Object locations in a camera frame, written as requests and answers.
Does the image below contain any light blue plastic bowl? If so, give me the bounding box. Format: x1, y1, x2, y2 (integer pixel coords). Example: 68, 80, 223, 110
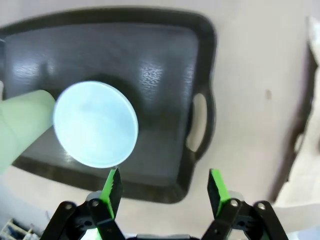
52, 79, 140, 169

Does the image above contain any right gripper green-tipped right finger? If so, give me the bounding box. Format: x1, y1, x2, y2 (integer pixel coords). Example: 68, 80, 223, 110
201, 168, 290, 240

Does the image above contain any white grid rack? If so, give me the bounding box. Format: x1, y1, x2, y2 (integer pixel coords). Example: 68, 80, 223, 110
0, 216, 41, 240

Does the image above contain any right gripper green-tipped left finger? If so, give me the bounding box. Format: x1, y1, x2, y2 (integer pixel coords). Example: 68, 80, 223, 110
43, 167, 126, 240

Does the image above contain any light green plastic cup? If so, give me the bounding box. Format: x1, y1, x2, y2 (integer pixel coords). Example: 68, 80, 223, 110
0, 89, 57, 176

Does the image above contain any dark brown tray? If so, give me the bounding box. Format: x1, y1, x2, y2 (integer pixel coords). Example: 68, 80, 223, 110
271, 16, 316, 204
0, 7, 219, 206

